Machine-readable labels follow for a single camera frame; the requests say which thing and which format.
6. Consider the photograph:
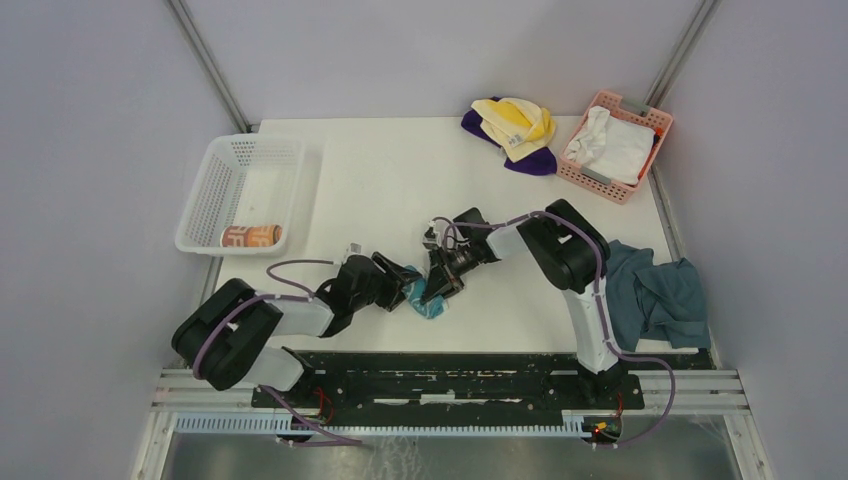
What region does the pink plastic basket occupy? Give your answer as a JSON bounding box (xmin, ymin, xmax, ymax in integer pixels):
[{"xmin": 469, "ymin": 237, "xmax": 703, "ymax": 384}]
[{"xmin": 557, "ymin": 90, "xmax": 673, "ymax": 205}]

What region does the dark teal cloth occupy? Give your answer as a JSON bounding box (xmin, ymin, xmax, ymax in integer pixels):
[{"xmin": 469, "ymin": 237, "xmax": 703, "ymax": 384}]
[{"xmin": 606, "ymin": 240, "xmax": 711, "ymax": 351}]

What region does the purple cloth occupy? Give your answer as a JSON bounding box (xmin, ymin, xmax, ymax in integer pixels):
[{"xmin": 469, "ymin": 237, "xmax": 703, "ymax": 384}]
[{"xmin": 461, "ymin": 97, "xmax": 558, "ymax": 176}]

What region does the white cloth in basket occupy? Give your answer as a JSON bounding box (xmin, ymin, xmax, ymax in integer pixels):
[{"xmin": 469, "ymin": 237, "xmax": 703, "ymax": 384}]
[{"xmin": 564, "ymin": 106, "xmax": 655, "ymax": 185}]

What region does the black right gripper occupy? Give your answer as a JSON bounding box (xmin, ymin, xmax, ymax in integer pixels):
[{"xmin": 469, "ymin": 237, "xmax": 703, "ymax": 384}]
[{"xmin": 421, "ymin": 242, "xmax": 478, "ymax": 308}]

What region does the yellow cloth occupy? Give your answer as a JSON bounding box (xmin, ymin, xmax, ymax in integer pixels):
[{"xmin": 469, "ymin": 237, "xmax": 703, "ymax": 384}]
[{"xmin": 471, "ymin": 97, "xmax": 557, "ymax": 163}]

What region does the teal bunny pattern towel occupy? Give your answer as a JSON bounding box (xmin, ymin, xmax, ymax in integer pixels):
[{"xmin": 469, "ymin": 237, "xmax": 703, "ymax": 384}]
[{"xmin": 402, "ymin": 265, "xmax": 449, "ymax": 320}]

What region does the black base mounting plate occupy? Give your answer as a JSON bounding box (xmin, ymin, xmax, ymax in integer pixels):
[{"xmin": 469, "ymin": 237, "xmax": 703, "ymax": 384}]
[{"xmin": 281, "ymin": 351, "xmax": 669, "ymax": 427}]

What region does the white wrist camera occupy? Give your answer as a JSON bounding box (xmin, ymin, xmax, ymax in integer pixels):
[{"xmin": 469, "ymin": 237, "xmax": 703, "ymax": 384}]
[
  {"xmin": 344, "ymin": 243, "xmax": 362, "ymax": 259},
  {"xmin": 422, "ymin": 226, "xmax": 445, "ymax": 251}
]

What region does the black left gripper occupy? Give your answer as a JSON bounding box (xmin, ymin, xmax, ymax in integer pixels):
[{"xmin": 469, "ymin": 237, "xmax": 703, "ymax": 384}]
[{"xmin": 351, "ymin": 252, "xmax": 423, "ymax": 312}]

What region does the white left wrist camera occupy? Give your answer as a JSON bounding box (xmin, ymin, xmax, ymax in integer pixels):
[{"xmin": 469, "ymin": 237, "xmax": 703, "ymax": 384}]
[{"xmin": 344, "ymin": 243, "xmax": 362, "ymax": 259}]

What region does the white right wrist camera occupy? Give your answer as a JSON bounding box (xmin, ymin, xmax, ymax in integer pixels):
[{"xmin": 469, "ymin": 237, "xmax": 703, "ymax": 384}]
[{"xmin": 422, "ymin": 226, "xmax": 445, "ymax": 251}]

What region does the white plastic basket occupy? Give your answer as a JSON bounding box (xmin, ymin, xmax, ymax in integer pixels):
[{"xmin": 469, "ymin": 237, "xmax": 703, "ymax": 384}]
[{"xmin": 174, "ymin": 134, "xmax": 305, "ymax": 257}]

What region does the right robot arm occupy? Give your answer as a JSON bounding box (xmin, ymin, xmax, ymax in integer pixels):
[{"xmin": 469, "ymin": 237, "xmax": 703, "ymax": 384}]
[{"xmin": 419, "ymin": 199, "xmax": 626, "ymax": 408}]

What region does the cream rabbit text towel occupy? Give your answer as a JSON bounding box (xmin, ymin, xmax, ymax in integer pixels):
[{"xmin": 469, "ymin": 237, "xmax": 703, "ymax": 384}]
[{"xmin": 220, "ymin": 224, "xmax": 283, "ymax": 248}]

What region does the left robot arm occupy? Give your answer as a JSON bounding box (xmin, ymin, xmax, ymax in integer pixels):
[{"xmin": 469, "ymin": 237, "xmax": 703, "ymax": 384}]
[{"xmin": 171, "ymin": 253, "xmax": 422, "ymax": 407}]

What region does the white toothed cable rail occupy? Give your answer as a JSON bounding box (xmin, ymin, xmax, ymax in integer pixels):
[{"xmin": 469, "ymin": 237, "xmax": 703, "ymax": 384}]
[{"xmin": 174, "ymin": 411, "xmax": 590, "ymax": 439}]

